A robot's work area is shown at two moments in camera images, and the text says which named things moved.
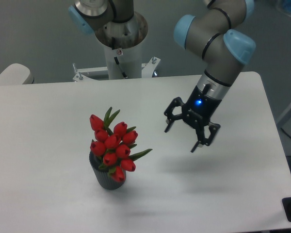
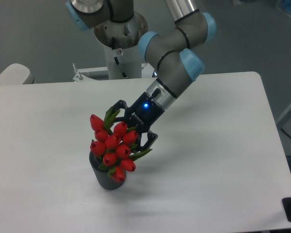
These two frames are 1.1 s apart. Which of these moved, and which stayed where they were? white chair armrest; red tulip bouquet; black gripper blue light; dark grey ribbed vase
Moved: black gripper blue light
Stayed: red tulip bouquet; dark grey ribbed vase; white chair armrest
